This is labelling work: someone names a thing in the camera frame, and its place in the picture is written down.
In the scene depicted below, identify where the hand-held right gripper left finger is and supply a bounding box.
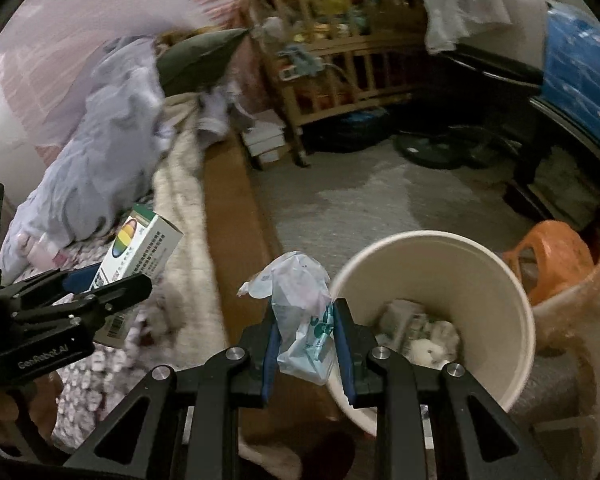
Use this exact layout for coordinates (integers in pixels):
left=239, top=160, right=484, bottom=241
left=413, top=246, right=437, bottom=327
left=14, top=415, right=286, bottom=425
left=62, top=300, right=283, bottom=480

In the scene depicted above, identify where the printed fleece blanket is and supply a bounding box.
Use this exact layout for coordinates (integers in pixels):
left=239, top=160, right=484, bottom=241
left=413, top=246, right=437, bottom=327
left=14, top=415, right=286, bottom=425
left=0, top=240, right=156, bottom=448

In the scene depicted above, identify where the sheer pink mosquito net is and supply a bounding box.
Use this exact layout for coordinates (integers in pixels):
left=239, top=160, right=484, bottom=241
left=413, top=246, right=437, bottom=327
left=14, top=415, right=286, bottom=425
left=10, top=0, right=246, bottom=161

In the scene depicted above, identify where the teal cloth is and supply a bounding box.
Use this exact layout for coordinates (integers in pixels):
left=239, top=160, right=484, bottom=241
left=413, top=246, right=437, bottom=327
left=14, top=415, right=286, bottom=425
left=277, top=45, right=326, bottom=78

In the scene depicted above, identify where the white flat box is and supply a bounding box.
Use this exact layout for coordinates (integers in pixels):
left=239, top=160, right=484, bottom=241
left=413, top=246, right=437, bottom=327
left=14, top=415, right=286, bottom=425
left=242, top=122, right=287, bottom=148

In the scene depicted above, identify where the wooden crib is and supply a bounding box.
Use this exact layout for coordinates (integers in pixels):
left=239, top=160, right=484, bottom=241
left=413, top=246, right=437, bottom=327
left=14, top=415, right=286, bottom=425
left=242, top=0, right=431, bottom=168

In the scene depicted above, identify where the black floor fan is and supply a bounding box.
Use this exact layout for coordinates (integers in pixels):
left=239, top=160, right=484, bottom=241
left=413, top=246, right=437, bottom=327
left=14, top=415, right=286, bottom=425
left=395, top=125, right=521, bottom=171

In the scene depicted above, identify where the person's left hand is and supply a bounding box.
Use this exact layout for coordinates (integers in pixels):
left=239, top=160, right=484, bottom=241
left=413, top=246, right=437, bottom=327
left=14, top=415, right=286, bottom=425
left=0, top=375, right=65, bottom=443

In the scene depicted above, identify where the brown wooden bed frame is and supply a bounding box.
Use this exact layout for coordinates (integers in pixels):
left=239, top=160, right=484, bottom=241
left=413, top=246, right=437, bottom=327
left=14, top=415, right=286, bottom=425
left=202, top=130, right=286, bottom=441

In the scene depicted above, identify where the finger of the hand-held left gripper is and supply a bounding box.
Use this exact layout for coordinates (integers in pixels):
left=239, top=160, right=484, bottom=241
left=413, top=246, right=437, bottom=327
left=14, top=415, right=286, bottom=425
left=0, top=261, right=104, bottom=309
left=12, top=273, right=154, bottom=332

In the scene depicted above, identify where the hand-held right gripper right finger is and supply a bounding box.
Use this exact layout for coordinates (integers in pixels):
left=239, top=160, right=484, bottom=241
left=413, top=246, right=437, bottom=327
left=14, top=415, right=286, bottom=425
left=332, top=297, right=551, bottom=480

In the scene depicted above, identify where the blue plastic pack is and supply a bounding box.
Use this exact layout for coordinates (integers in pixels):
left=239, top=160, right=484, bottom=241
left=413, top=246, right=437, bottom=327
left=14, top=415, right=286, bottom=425
left=542, top=2, right=600, bottom=143

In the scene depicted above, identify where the white printed plastic bag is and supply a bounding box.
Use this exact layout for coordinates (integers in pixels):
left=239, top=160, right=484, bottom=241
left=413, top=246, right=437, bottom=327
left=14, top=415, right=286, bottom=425
left=237, top=251, right=337, bottom=386

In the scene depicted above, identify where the lavender duvet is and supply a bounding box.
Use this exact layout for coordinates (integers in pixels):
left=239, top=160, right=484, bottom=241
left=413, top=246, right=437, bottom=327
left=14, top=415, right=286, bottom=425
left=0, top=37, right=176, bottom=273

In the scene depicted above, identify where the white crumpled garment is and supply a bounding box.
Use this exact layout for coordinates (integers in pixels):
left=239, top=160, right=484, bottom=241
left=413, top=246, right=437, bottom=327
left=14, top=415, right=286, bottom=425
left=197, top=82, right=253, bottom=148

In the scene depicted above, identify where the white bag of cocoons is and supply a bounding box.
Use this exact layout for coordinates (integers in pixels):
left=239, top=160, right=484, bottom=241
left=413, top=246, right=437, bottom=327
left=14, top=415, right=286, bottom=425
left=410, top=320, right=461, bottom=366

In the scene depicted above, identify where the pink bottle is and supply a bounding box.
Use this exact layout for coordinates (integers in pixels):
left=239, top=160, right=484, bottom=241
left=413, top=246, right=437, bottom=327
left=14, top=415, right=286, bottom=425
left=27, top=232, right=63, bottom=268

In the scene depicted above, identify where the white round bin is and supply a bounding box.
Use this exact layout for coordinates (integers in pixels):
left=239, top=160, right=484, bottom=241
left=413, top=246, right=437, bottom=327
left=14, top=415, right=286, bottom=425
left=326, top=230, right=537, bottom=436

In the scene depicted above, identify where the orange plastic stool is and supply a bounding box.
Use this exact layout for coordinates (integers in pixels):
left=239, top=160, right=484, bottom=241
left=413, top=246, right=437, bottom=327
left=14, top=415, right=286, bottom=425
left=502, top=220, right=596, bottom=308

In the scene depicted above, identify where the white green-ended carton box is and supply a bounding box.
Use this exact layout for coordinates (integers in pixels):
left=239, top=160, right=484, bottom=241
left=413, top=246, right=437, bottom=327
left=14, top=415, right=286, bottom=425
left=91, top=203, right=184, bottom=346

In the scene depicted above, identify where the dark bag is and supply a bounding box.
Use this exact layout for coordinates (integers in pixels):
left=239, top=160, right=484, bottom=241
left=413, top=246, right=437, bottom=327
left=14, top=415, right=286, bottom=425
left=310, top=107, right=396, bottom=153

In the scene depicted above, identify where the green pillow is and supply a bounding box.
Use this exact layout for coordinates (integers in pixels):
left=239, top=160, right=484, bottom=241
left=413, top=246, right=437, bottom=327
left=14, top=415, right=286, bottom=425
left=156, top=27, right=248, bottom=96

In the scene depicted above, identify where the white board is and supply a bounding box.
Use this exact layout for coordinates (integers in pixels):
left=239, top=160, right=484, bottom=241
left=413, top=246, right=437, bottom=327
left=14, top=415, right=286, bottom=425
left=500, top=0, right=551, bottom=56

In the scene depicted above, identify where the white patterned cloth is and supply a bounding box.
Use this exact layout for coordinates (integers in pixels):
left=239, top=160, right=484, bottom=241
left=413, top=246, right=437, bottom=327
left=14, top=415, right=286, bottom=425
left=390, top=0, right=511, bottom=53

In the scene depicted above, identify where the small white printed box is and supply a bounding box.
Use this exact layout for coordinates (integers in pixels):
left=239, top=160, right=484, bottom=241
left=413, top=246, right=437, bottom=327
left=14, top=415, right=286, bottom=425
left=380, top=300, right=428, bottom=346

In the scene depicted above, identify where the cream fleece blanket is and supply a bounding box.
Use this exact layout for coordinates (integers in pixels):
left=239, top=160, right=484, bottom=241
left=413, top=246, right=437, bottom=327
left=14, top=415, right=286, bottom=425
left=130, top=95, right=301, bottom=480

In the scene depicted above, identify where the black table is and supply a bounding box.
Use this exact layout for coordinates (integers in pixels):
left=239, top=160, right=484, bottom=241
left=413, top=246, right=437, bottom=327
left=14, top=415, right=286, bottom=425
left=440, top=45, right=600, bottom=241

